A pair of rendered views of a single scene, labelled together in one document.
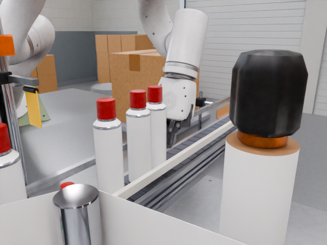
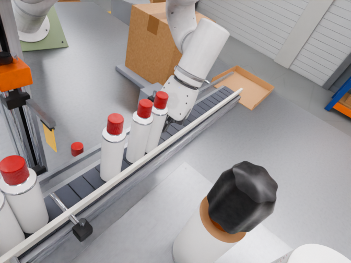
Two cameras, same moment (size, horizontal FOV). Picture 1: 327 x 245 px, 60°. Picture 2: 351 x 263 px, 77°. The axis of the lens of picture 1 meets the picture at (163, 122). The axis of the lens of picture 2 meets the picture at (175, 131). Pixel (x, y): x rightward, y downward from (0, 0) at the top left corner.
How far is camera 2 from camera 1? 25 cm
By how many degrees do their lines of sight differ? 26
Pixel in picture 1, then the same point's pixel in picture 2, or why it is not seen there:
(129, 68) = (147, 27)
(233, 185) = (194, 237)
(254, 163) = (211, 240)
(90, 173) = (97, 128)
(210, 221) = (175, 212)
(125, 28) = not seen: outside the picture
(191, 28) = (210, 45)
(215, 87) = (222, 18)
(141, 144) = (140, 141)
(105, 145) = (110, 151)
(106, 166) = (108, 163)
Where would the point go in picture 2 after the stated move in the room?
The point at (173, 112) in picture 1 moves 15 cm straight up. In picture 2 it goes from (173, 111) to (189, 63)
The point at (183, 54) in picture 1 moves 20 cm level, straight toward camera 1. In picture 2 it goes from (195, 67) to (188, 115)
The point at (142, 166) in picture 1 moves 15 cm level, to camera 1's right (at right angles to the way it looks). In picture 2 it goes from (137, 154) to (190, 165)
